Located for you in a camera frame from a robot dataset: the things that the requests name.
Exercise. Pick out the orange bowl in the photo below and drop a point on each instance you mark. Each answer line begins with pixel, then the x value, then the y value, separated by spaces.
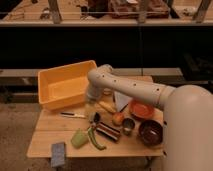
pixel 141 110

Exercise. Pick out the orange peach fruit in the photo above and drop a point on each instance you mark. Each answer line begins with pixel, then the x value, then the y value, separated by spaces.
pixel 117 118

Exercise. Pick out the light green cup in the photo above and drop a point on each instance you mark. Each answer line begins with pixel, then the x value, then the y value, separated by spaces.
pixel 79 139

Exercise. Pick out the yellow plastic bin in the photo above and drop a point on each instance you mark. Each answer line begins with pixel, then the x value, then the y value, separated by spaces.
pixel 64 86

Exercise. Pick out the white handled brush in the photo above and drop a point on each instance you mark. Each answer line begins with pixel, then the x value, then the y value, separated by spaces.
pixel 72 115

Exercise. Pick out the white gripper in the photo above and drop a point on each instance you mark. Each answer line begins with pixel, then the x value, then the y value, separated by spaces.
pixel 90 111

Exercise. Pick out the dark red bowl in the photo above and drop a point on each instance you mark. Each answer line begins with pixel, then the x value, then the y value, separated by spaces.
pixel 151 133

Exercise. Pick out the blue sponge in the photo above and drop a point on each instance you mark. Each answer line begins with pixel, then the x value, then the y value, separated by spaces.
pixel 58 154

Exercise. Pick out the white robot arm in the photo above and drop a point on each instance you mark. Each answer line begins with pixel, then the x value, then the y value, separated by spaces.
pixel 187 116

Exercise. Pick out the yellow banana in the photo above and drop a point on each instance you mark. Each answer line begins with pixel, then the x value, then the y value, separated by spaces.
pixel 106 106

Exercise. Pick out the grey cloth napkin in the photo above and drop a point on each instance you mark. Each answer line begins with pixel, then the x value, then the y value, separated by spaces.
pixel 121 100

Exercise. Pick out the small metal cup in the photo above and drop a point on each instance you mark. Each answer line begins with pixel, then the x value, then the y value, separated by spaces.
pixel 128 125

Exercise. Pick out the striped brown block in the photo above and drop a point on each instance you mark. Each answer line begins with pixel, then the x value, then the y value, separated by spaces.
pixel 108 131

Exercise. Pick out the wooden table board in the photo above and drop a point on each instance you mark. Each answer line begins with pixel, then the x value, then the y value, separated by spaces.
pixel 52 128

